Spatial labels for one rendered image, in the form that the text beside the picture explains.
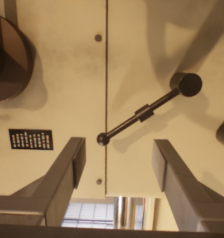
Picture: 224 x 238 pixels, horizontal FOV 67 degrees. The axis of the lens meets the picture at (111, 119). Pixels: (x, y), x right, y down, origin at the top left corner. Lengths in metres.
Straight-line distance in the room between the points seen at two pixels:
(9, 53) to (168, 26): 0.26
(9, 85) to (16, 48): 0.06
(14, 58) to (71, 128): 0.15
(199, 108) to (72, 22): 0.27
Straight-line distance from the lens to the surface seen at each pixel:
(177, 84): 0.28
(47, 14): 0.34
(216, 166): 0.41
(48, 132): 0.35
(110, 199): 1.29
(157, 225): 0.90
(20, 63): 0.33
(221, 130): 0.37
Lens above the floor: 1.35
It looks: 2 degrees up
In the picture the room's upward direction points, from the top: 89 degrees counter-clockwise
